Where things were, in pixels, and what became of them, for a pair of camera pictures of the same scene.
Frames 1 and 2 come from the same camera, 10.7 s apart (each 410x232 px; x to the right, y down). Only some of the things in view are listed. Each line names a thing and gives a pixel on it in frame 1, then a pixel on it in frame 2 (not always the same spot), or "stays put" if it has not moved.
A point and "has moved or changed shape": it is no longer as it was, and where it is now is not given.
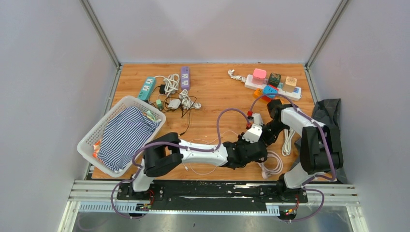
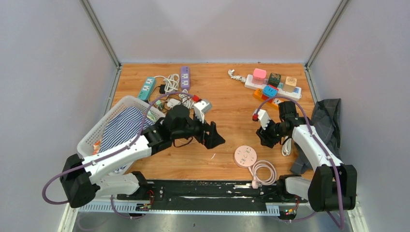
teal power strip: (147, 88) stays put
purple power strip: (185, 78) stays put
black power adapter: (162, 89) stays put
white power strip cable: (171, 83) stays put
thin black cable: (189, 113) has moved or changed shape
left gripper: (240, 140) to (212, 139)
